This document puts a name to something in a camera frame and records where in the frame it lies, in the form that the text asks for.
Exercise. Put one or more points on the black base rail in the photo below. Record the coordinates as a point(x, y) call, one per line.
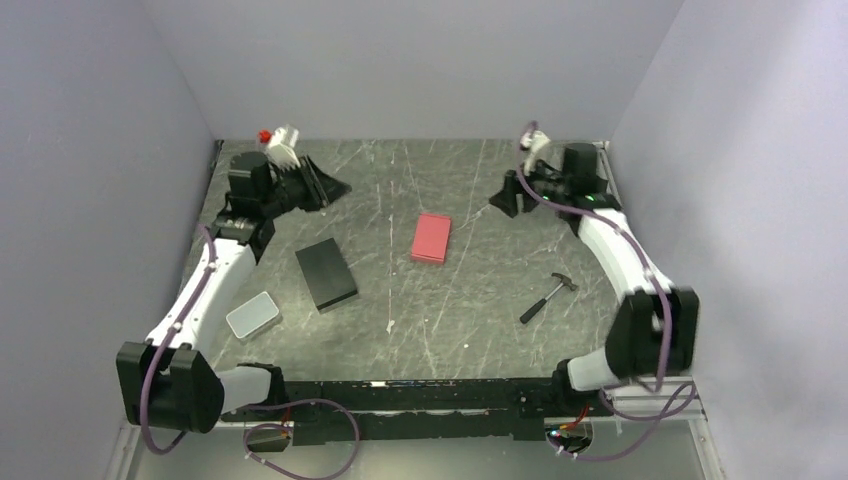
point(518, 408)

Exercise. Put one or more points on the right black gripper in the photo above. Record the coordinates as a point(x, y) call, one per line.
point(506, 199)

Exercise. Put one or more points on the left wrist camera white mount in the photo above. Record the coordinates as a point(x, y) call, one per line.
point(279, 146)

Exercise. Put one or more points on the aluminium frame rail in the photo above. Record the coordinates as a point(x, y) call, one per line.
point(678, 398)

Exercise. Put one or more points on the hammer with black handle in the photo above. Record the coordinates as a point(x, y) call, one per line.
point(564, 282)

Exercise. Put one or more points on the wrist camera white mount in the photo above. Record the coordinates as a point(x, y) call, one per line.
point(279, 146)
point(533, 145)

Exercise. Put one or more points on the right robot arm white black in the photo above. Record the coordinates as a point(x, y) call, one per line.
point(654, 328)

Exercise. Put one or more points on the black box near left arm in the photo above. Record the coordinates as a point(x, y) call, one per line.
point(327, 275)

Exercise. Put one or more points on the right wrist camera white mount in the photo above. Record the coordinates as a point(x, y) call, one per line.
point(533, 145)

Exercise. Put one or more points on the red cardboard paper box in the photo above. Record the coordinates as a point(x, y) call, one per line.
point(431, 238)

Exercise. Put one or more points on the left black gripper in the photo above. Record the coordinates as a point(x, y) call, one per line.
point(326, 189)

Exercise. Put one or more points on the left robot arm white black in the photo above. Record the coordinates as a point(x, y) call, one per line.
point(166, 380)

